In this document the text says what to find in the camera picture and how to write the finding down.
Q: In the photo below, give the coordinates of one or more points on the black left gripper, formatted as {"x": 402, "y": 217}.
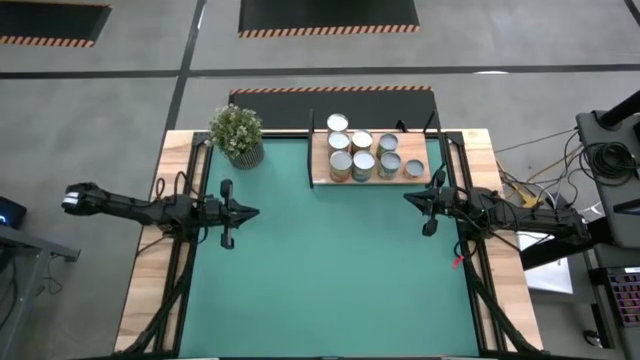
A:
{"x": 227, "y": 237}

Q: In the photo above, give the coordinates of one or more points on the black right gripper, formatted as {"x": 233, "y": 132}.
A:
{"x": 436, "y": 205}

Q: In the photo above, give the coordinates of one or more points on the blue peas can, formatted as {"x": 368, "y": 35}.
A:
{"x": 364, "y": 161}

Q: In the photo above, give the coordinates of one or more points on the orange pineapple can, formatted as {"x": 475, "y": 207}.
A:
{"x": 361, "y": 140}

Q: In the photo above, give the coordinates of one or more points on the tin can with silver lid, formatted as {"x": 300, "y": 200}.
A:
{"x": 337, "y": 122}

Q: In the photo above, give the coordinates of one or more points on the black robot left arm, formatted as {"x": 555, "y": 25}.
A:
{"x": 130, "y": 207}

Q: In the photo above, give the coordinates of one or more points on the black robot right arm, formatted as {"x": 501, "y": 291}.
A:
{"x": 530, "y": 220}

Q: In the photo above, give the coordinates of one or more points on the artificial plant in striped pot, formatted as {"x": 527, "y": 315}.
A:
{"x": 235, "y": 130}

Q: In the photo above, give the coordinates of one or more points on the black floor mat striped edge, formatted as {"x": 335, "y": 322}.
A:
{"x": 50, "y": 22}
{"x": 280, "y": 107}
{"x": 327, "y": 17}

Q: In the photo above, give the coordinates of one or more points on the white box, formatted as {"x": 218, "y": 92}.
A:
{"x": 550, "y": 277}

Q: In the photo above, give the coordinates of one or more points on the grey equipment cart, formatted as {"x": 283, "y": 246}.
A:
{"x": 592, "y": 127}

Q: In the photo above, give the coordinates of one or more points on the black desk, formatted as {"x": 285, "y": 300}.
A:
{"x": 600, "y": 300}

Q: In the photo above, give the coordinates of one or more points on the black computer mouse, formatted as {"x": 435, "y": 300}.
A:
{"x": 591, "y": 338}

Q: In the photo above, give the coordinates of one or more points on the grey desk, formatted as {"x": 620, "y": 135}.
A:
{"x": 30, "y": 250}

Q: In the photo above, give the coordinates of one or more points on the black pole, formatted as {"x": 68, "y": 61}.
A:
{"x": 622, "y": 107}

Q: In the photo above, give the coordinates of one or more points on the black computer keyboard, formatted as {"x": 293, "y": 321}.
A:
{"x": 627, "y": 297}

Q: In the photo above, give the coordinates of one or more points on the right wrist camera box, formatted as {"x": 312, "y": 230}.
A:
{"x": 447, "y": 205}

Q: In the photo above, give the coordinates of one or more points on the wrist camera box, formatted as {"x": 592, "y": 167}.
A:
{"x": 447, "y": 205}
{"x": 216, "y": 214}

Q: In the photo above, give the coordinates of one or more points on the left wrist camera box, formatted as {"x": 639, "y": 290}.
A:
{"x": 216, "y": 214}

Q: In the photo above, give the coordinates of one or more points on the wooden shelf with black frame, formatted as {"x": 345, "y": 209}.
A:
{"x": 320, "y": 170}

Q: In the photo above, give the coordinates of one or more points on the black aluminium station frame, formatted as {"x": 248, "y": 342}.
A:
{"x": 179, "y": 325}

